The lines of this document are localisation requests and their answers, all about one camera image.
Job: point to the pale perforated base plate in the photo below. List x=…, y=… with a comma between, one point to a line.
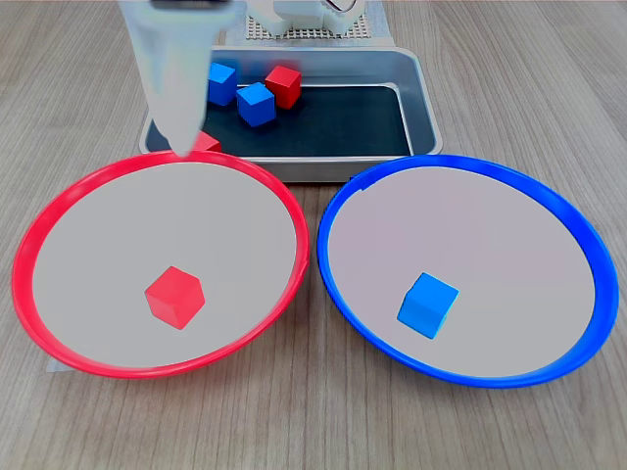
x=360, y=28

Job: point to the white plate with blue rim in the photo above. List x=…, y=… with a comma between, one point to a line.
x=514, y=245

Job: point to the blue cube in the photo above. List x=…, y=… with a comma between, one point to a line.
x=255, y=105
x=223, y=84
x=427, y=304

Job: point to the red cube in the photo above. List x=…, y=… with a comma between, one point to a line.
x=208, y=143
x=174, y=296
x=284, y=87

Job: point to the white plate with red rim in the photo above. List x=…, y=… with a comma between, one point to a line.
x=98, y=264

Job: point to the small white paper scrap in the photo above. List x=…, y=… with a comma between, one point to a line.
x=56, y=367

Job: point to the steel tray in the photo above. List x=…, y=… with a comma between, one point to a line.
x=422, y=98

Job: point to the black tray mat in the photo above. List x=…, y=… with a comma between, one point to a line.
x=343, y=122

